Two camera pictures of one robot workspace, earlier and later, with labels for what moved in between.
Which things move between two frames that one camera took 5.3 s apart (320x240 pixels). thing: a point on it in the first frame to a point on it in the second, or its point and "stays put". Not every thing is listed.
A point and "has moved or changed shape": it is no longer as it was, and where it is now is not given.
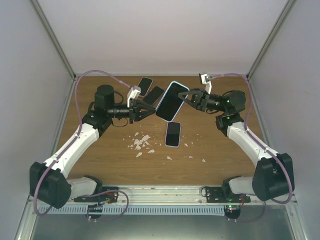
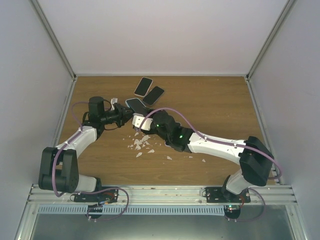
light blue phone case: (171, 103) has moved or changed shape
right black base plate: (216, 194) stays put
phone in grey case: (153, 95) stays put
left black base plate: (101, 198) stays put
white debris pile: (142, 142) stays put
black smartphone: (171, 102) has moved or changed shape
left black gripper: (135, 110) to (123, 114)
